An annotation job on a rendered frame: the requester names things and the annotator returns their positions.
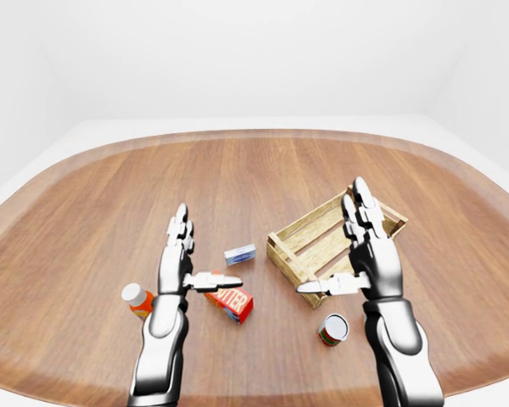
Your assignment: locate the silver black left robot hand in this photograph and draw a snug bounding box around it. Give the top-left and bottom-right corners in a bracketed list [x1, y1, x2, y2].
[157, 202, 244, 297]

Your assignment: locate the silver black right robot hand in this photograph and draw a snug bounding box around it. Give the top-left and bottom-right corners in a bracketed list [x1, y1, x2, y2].
[295, 176, 405, 301]

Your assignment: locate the orange bottle with white cap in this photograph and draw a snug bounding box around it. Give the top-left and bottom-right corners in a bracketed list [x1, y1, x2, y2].
[120, 282, 155, 321]

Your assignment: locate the red butter box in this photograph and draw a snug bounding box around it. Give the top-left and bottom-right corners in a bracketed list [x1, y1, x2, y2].
[204, 270, 255, 326]

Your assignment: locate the red green tomato sauce tin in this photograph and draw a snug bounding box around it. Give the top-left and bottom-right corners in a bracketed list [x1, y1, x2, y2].
[317, 313, 350, 348]

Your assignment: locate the small blue white box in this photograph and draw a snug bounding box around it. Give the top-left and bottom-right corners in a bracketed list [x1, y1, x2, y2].
[223, 243, 257, 267]

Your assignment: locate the wooden slat tray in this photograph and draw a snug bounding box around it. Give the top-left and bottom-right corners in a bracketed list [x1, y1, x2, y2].
[266, 184, 409, 310]

